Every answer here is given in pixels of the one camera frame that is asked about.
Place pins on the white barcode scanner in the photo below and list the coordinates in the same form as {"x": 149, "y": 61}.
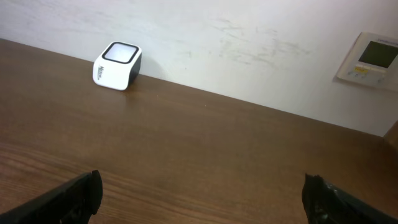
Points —
{"x": 117, "y": 66}

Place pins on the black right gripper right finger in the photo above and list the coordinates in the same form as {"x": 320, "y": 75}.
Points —
{"x": 324, "y": 203}

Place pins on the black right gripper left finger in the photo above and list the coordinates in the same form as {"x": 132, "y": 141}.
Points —
{"x": 72, "y": 202}

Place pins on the beige wall control panel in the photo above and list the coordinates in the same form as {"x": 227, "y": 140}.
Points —
{"x": 371, "y": 61}

